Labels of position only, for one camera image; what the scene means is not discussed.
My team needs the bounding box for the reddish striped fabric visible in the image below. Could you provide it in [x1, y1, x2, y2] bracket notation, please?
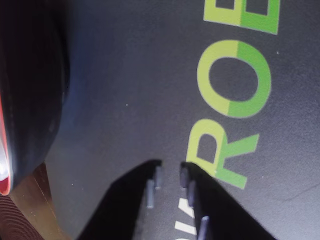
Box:
[0, 192, 41, 240]

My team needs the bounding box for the grey WOWROBO printed mat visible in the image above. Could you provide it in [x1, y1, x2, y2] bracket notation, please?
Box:
[44, 0, 320, 240]

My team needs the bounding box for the red bowl black outside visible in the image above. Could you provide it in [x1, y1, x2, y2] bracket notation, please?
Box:
[0, 0, 73, 196]

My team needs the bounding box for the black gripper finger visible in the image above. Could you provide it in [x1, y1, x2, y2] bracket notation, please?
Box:
[179, 161, 276, 240]
[77, 159, 165, 240]

